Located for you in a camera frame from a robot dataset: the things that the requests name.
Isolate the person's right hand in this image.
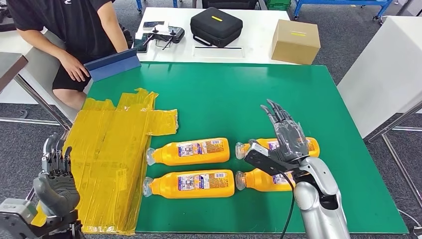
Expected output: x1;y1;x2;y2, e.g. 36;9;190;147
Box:
58;52;90;83

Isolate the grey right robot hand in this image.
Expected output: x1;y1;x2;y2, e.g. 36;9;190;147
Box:
259;99;311;165

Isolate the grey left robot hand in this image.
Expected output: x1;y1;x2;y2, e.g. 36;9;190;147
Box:
33;133;81;219

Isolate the orange plastic bottle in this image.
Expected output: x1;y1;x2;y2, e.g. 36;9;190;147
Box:
142;169;235;200
146;137;231;167
235;136;321;161
235;168;296;193

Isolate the white and grey desk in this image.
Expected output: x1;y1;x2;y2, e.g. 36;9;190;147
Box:
0;28;84;123

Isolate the blue tablet case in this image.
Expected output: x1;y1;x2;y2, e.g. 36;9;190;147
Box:
83;48;142;83

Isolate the person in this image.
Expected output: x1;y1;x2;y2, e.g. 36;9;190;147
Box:
6;0;134;111

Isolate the yellow taped cardboard sheet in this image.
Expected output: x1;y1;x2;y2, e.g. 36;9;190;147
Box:
30;88;179;236

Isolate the dark grey side table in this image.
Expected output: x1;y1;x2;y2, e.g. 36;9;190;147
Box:
0;52;72;131

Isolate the green table mat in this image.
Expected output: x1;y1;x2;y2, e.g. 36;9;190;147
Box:
86;62;410;235

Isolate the dark tablet device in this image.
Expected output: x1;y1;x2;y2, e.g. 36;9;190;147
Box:
134;33;150;54

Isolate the black moulded tray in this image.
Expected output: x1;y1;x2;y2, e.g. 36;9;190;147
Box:
0;6;17;33

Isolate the brown cardboard box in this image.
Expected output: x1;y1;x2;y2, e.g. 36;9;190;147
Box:
271;19;321;65

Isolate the black remote controller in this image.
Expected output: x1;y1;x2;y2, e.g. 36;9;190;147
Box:
143;26;186;51

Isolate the white side table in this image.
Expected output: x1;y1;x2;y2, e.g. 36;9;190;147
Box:
336;15;422;139

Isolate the black carrying case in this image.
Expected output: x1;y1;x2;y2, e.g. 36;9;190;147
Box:
190;6;244;48

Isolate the green plastic crate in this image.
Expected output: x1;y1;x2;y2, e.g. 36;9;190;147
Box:
264;0;292;11

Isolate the black crate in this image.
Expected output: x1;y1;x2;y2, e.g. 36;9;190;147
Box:
202;0;259;10

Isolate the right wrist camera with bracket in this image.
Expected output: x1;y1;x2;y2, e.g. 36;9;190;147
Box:
243;139;301;178

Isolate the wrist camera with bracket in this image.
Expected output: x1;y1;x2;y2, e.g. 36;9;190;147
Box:
0;198;82;239
243;139;301;178

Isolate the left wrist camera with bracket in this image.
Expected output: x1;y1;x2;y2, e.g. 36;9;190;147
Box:
0;198;82;239

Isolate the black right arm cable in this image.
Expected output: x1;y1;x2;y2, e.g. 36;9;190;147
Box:
279;171;296;239

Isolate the grey metal leg frame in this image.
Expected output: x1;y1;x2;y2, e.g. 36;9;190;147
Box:
365;100;422;209

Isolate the blue metal cart frame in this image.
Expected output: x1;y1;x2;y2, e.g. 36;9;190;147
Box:
293;0;394;21

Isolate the white cable with plug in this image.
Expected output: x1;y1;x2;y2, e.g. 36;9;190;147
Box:
396;208;422;239

